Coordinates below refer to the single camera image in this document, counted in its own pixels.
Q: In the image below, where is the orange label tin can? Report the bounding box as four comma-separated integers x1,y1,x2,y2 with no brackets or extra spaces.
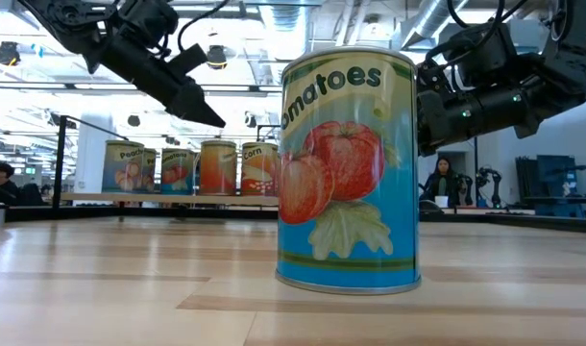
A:
198,139,238,197

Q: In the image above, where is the tomatoes can blue label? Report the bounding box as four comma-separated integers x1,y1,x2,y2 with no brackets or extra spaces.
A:
159,147,197,196
275,45,423,296

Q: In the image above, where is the peaches can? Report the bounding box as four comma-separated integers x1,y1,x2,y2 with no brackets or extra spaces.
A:
141,147,159,194
101,139,146,195

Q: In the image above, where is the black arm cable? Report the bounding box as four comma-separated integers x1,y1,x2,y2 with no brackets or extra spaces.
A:
417,0,563,68
176,0,232,52

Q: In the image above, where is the person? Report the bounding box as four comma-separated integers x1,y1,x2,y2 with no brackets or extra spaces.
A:
0,161,20,208
420,156,467,209

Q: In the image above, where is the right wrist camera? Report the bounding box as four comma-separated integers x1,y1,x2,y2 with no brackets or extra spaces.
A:
449,21,508,78

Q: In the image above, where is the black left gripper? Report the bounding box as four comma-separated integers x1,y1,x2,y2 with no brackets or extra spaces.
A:
84,32,227,129

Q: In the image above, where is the silver ventilation duct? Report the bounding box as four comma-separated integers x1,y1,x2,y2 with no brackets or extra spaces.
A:
258,0,318,73
399,0,472,52

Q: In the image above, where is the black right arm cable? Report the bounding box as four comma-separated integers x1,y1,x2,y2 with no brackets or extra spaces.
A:
417,0,563,68

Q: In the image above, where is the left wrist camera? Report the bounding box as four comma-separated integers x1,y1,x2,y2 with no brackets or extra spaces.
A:
169,42,211,74

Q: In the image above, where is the wooden shelf black frame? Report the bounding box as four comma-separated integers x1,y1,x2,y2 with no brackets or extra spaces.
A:
51,113,281,222

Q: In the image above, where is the black office chair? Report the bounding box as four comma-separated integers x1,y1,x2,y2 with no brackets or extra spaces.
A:
17,182,47,208

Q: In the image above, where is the dark blue partition panel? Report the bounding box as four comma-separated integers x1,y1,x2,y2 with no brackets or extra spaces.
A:
515,154,578,217

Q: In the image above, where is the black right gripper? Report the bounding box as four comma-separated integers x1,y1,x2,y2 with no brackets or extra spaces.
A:
416,62,467,158

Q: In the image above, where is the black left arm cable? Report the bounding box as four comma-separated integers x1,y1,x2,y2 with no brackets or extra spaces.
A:
176,0,232,52

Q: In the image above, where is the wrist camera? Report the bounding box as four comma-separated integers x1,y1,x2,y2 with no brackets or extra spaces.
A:
449,21,508,78
169,42,211,74

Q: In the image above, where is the corn can orange label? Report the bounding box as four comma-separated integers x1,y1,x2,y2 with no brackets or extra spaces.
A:
240,141,281,198

